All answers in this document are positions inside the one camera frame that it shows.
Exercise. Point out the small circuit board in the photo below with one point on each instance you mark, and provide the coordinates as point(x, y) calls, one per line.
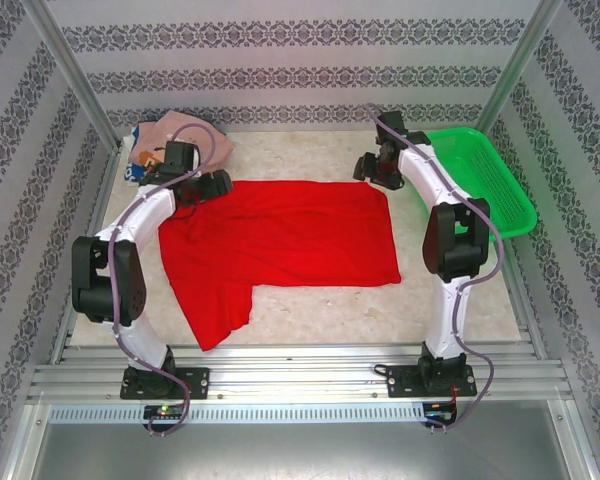
point(440, 410)
point(165, 411)

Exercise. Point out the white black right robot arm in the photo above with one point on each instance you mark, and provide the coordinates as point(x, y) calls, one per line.
point(430, 175)

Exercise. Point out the green plastic basket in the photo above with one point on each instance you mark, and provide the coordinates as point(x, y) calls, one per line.
point(500, 190)

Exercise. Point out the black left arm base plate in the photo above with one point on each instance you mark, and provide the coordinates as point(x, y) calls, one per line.
point(195, 382)

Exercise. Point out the pink pixel-print t-shirt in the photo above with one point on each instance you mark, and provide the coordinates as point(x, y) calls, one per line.
point(155, 135)

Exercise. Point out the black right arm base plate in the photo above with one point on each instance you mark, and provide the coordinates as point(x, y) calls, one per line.
point(402, 380)

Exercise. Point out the aluminium frame post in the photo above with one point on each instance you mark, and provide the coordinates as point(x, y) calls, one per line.
point(517, 75)
point(77, 75)

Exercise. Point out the white t-shirt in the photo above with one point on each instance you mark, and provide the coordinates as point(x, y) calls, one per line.
point(126, 142)

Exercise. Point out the aluminium mounting rail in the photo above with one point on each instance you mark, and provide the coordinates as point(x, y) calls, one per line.
point(290, 380)

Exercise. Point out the red t-shirt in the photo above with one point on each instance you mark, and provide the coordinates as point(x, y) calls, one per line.
point(290, 230)

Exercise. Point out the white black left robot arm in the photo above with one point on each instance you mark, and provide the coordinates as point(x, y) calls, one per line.
point(140, 215)

